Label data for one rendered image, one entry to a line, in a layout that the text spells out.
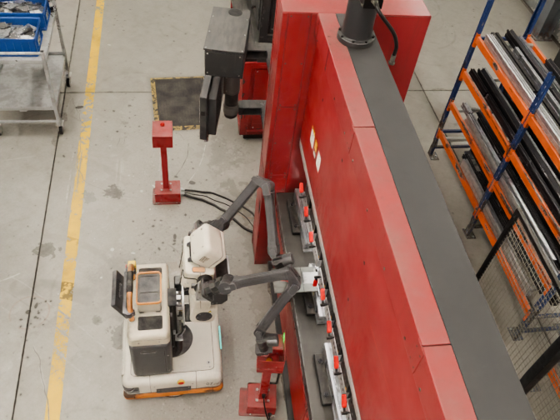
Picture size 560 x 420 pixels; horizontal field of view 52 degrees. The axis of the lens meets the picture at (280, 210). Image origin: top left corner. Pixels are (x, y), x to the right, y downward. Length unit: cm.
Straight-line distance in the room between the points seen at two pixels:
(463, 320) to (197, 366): 237
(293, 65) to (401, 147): 118
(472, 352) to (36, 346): 334
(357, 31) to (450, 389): 184
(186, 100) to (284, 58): 300
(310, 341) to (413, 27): 191
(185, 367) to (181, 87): 343
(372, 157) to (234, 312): 244
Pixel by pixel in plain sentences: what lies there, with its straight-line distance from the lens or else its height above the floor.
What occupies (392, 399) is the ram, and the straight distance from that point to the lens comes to 231.
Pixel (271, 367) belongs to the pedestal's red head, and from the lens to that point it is 353.
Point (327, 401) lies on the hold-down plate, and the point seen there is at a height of 90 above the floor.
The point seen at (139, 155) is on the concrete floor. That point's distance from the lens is 572.
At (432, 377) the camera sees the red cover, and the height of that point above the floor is 230.
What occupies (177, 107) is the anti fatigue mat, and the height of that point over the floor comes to 1.
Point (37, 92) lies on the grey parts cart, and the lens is 606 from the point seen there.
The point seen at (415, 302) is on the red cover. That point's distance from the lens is 200.
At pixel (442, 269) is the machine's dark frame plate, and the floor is 230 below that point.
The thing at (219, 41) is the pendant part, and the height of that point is 195.
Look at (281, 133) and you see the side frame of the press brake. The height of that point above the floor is 143.
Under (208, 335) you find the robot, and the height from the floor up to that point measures 28.
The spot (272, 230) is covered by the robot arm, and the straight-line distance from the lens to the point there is 333.
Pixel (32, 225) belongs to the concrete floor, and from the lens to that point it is 528.
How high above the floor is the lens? 389
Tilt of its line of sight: 48 degrees down
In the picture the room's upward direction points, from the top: 9 degrees clockwise
